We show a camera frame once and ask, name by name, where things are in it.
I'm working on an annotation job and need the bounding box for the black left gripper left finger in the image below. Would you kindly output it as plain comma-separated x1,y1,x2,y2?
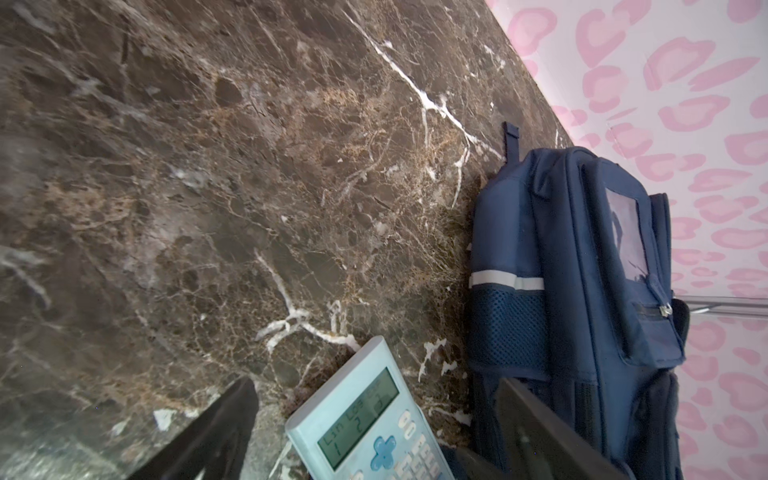
130,377,259,479

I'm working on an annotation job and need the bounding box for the grey pocket calculator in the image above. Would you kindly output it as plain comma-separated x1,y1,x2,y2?
285,336,454,480

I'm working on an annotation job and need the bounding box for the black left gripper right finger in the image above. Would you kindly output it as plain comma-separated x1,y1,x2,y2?
495,379,626,479

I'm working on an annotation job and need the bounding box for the navy blue student backpack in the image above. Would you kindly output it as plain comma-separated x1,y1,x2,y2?
467,123,690,479

